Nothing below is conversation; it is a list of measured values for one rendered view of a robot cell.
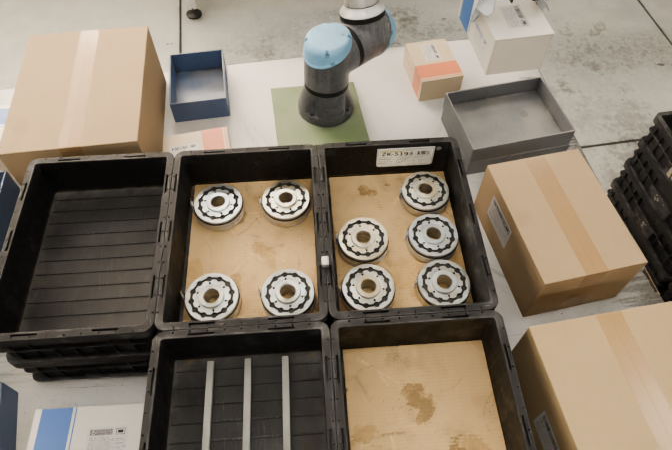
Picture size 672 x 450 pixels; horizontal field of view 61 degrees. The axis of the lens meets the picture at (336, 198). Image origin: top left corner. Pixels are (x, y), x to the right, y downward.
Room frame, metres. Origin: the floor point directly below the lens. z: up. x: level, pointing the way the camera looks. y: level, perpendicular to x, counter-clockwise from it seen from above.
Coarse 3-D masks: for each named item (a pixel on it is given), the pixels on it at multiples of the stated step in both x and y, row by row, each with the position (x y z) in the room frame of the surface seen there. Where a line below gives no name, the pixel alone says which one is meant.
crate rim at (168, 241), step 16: (304, 144) 0.78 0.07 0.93; (176, 160) 0.74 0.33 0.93; (176, 176) 0.71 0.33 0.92; (176, 192) 0.66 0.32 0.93; (176, 208) 0.62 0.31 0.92; (320, 208) 0.62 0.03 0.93; (320, 224) 0.58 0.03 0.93; (320, 240) 0.55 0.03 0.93; (320, 256) 0.51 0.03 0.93; (160, 272) 0.48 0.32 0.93; (320, 272) 0.49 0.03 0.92; (160, 288) 0.45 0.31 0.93; (320, 288) 0.45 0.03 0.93; (160, 304) 0.42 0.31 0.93; (320, 304) 0.42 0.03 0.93; (160, 320) 0.39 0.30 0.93; (208, 320) 0.39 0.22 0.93; (224, 320) 0.39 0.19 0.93; (240, 320) 0.39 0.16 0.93; (256, 320) 0.39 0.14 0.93; (272, 320) 0.39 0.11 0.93; (288, 320) 0.39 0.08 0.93; (304, 320) 0.39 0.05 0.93; (320, 320) 0.39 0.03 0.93
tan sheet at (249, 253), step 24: (240, 192) 0.73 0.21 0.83; (192, 216) 0.67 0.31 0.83; (264, 216) 0.67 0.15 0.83; (312, 216) 0.67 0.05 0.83; (192, 240) 0.61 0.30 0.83; (216, 240) 0.61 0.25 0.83; (240, 240) 0.61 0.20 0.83; (264, 240) 0.61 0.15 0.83; (288, 240) 0.61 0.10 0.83; (312, 240) 0.61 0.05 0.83; (192, 264) 0.55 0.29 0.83; (216, 264) 0.55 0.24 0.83; (240, 264) 0.55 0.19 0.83; (264, 264) 0.55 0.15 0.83; (288, 264) 0.55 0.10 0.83; (312, 264) 0.55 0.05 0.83; (240, 288) 0.50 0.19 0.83; (240, 312) 0.45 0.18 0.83; (264, 312) 0.45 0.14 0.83; (312, 312) 0.45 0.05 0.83
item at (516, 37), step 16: (464, 0) 1.05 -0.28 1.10; (496, 0) 0.99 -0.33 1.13; (528, 0) 0.99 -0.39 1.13; (464, 16) 1.03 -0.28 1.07; (480, 16) 0.96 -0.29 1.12; (496, 16) 0.94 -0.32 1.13; (512, 16) 0.94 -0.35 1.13; (528, 16) 0.94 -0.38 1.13; (544, 16) 0.94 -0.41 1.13; (480, 32) 0.94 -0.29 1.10; (496, 32) 0.89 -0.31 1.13; (512, 32) 0.89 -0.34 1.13; (528, 32) 0.89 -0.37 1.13; (544, 32) 0.89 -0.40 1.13; (480, 48) 0.92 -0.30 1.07; (496, 48) 0.87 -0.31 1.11; (512, 48) 0.88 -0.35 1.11; (528, 48) 0.88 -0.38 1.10; (544, 48) 0.89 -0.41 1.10; (480, 64) 0.90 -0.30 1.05; (496, 64) 0.87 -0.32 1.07; (512, 64) 0.88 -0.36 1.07; (528, 64) 0.89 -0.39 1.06
